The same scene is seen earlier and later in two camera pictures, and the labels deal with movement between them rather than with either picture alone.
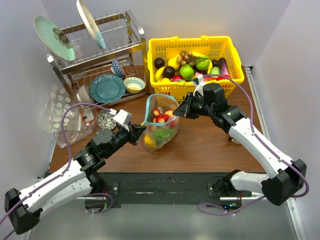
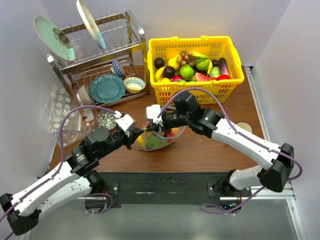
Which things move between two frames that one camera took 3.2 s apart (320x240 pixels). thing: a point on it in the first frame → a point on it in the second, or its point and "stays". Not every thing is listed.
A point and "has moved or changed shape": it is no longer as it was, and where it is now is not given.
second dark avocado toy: [168, 72] stays
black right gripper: [185, 110] → [166, 129]
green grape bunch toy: [164, 133] → [152, 142]
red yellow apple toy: [170, 112] has moved or changed shape
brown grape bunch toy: [187, 57] stays
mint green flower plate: [54, 38] stays
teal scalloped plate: [107, 88] stays
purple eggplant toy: [223, 66] stays
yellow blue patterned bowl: [134, 85] stays
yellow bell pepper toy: [149, 141] → [140, 141]
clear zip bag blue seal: [161, 124] has moved or changed shape
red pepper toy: [221, 78] stays
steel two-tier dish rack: [102, 61] stays
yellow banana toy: [158, 74] stays
